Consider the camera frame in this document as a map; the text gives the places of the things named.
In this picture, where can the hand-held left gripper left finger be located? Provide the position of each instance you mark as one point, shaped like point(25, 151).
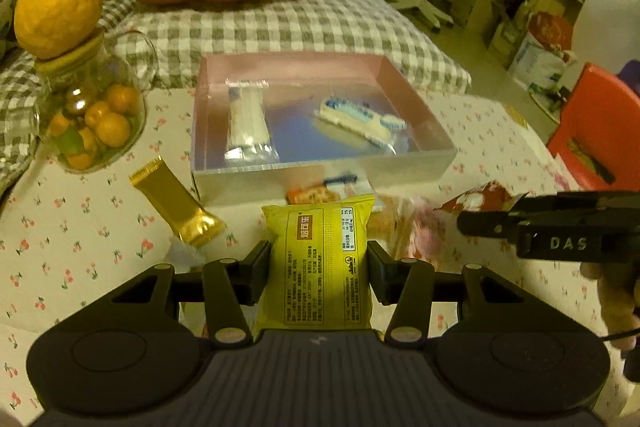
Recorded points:
point(260, 259)

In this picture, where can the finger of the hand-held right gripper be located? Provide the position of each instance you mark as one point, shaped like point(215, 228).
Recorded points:
point(487, 224)

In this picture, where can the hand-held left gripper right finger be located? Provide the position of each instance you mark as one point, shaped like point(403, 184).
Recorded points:
point(376, 259)

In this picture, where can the red and white snack packet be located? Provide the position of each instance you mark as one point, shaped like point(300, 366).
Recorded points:
point(475, 202)

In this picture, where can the yellow snack packet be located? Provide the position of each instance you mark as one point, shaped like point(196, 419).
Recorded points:
point(320, 257)

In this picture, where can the pink box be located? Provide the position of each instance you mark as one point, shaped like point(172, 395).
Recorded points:
point(325, 172)

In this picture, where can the person's right hand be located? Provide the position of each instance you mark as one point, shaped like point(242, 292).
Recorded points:
point(617, 302)

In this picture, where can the pink translucent snack packet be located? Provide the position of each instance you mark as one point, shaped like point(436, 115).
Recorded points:
point(417, 229)

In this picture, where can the orange snack packet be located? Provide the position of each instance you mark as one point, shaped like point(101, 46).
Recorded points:
point(312, 195)

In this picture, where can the gold snack bar packet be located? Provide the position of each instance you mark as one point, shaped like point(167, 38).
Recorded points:
point(175, 202)

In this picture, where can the red plastic chair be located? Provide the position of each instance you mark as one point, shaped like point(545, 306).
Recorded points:
point(600, 107)

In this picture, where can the blue and white snack packet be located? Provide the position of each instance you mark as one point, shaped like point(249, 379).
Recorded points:
point(357, 119)

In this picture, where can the white blue red sack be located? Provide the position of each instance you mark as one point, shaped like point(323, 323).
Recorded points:
point(542, 52)

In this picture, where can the cherry print tablecloth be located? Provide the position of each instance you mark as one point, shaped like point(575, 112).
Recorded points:
point(75, 232)

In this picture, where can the pile of kumquats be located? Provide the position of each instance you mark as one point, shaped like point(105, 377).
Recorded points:
point(110, 127)

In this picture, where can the green checked pillow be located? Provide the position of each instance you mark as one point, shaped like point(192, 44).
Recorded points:
point(300, 27)

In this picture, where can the large yellow citrus fruit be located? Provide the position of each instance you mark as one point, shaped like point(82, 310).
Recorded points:
point(57, 7)

